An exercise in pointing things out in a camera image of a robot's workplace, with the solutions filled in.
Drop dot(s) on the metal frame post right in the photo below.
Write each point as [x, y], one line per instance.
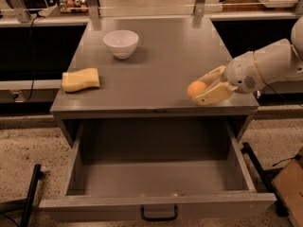
[199, 8]

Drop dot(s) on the yellow sponge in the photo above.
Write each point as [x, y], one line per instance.
[80, 80]

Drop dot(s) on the metal frame post left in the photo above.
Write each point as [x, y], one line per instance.
[21, 12]

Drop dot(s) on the cardboard box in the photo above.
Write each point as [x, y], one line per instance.
[289, 186]

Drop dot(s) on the grey cabinet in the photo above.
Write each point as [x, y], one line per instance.
[172, 52]

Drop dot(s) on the black metal bar right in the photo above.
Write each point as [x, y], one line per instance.
[281, 210]

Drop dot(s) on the black metal bar left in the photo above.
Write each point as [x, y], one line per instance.
[24, 204]

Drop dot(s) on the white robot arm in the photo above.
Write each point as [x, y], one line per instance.
[281, 60]

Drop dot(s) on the orange fruit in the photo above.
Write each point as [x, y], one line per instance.
[195, 88]

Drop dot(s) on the open grey top drawer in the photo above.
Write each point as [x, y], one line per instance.
[118, 165]

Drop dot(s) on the metal frame post centre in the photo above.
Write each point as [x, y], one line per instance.
[93, 7]

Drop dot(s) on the metal frame post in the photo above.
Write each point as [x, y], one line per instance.
[199, 8]
[93, 7]
[21, 12]

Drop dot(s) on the black metal bar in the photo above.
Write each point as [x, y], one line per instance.
[281, 210]
[24, 204]

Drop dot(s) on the white ceramic bowl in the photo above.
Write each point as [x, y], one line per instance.
[122, 43]

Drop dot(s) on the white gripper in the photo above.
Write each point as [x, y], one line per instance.
[241, 72]

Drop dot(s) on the black drawer handle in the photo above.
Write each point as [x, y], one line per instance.
[164, 213]

